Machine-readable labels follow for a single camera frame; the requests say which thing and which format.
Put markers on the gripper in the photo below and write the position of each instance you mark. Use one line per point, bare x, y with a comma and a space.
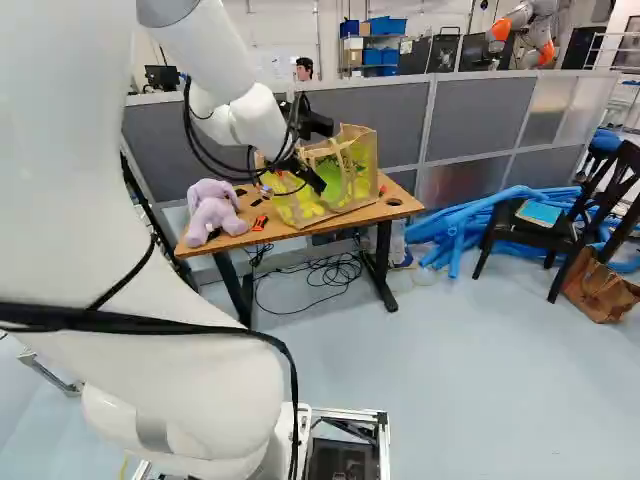
316, 125

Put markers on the brown and yellow tote bag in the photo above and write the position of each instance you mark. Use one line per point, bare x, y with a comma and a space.
361, 165

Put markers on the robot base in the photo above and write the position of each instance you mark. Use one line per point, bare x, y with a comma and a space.
350, 450

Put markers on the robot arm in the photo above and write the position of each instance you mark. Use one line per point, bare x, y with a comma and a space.
75, 200

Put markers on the brown paper bag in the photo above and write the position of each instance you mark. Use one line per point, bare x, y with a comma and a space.
597, 290

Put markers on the wooden table with black legs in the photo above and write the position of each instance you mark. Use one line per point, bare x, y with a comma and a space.
352, 220

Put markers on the orange and black utility knife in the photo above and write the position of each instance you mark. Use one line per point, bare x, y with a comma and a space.
260, 223

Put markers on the purple plush elephant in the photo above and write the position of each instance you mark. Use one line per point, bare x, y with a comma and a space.
210, 215

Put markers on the blue foam tube pile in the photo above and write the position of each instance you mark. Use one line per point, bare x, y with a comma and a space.
450, 220

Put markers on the grey office partition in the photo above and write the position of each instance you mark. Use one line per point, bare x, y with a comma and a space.
475, 115

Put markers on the black wooden chair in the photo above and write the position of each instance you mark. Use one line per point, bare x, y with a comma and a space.
531, 236

